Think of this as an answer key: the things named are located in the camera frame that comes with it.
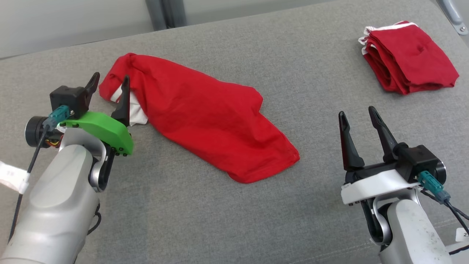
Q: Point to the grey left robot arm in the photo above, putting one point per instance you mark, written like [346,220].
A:
[55,205]

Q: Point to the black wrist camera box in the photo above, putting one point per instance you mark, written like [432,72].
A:
[417,161]
[69,99]

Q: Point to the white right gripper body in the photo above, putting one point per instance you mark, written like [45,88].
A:
[377,183]

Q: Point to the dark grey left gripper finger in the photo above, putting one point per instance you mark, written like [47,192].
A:
[124,106]
[93,85]

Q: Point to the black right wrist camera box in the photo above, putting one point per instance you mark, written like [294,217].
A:
[417,161]

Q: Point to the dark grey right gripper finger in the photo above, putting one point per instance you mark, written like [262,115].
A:
[349,150]
[386,141]

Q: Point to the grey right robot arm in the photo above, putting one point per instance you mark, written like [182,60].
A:
[410,234]

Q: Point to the grey partition post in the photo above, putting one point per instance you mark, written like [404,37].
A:
[155,13]
[177,11]

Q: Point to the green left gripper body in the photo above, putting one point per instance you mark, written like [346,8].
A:
[106,126]

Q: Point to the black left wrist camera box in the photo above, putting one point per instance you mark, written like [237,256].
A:
[69,99]

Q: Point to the red shorts with white trim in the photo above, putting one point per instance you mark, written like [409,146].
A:
[410,58]

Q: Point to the grey metal partition foot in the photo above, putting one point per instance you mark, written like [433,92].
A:
[454,16]

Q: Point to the red t-shirt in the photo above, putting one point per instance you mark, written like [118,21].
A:
[205,121]

